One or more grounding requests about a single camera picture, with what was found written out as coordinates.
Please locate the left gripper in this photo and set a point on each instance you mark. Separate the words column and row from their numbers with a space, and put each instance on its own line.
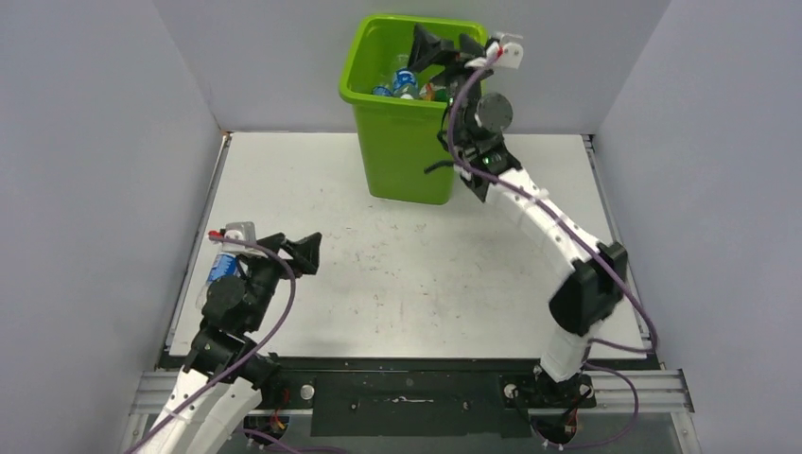
column 305, row 252

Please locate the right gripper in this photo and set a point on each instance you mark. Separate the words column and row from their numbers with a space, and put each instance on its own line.
column 425, row 51

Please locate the red label bottle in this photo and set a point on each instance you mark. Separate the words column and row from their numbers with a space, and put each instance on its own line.
column 434, row 92

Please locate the white cap blue label bottle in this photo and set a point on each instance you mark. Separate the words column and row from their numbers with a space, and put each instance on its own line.
column 405, row 84

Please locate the blue cap water bottle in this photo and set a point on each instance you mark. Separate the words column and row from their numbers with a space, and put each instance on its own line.
column 225, row 264

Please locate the blue label water bottle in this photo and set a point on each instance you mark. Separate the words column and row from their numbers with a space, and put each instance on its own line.
column 382, row 90

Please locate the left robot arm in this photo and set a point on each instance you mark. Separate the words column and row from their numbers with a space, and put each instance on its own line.
column 245, row 300

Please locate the green plastic bin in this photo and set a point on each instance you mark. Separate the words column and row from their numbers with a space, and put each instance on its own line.
column 398, row 137

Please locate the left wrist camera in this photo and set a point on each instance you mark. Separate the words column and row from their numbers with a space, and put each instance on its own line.
column 234, row 238

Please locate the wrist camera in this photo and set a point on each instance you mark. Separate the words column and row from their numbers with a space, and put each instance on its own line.
column 234, row 238
column 503, row 50

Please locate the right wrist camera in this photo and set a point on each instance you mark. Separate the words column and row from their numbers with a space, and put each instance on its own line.
column 503, row 50

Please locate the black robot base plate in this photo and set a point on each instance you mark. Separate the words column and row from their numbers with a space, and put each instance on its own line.
column 397, row 397

